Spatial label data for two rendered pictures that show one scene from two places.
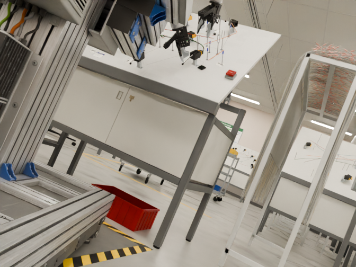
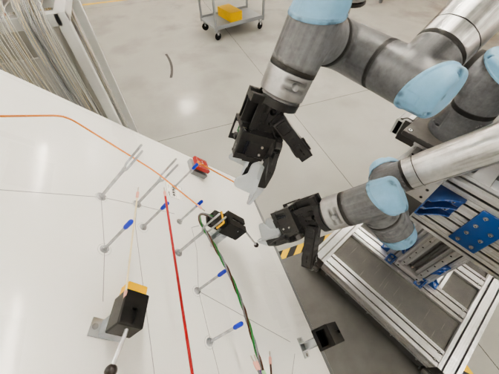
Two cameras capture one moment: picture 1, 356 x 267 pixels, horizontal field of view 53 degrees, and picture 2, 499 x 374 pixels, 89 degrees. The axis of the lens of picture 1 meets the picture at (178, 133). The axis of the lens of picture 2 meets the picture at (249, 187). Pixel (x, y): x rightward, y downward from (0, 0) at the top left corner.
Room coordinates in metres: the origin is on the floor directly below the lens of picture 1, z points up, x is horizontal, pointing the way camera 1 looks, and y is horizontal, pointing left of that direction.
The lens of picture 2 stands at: (2.39, 0.35, 1.69)
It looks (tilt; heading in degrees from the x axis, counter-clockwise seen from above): 53 degrees down; 227
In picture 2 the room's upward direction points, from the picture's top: straight up
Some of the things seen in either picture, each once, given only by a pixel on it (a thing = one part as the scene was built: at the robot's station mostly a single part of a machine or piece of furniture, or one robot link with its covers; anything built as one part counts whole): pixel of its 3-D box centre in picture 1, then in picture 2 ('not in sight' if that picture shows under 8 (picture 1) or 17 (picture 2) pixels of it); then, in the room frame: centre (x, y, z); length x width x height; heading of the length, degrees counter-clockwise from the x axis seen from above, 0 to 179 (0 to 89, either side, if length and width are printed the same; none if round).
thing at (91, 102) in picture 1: (85, 100); not in sight; (2.34, 0.64, 0.60); 0.55 x 0.02 x 0.39; 67
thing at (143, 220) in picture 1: (122, 206); not in sight; (2.33, 0.14, 0.07); 0.39 x 0.29 x 0.14; 70
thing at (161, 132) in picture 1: (154, 129); not in sight; (2.12, 0.14, 0.60); 0.55 x 0.03 x 0.39; 67
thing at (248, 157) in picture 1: (235, 170); not in sight; (11.14, -2.09, 0.83); 1.18 x 0.72 x 1.65; 68
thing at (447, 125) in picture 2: not in sight; (465, 119); (1.50, 0.33, 1.21); 0.15 x 0.15 x 0.10
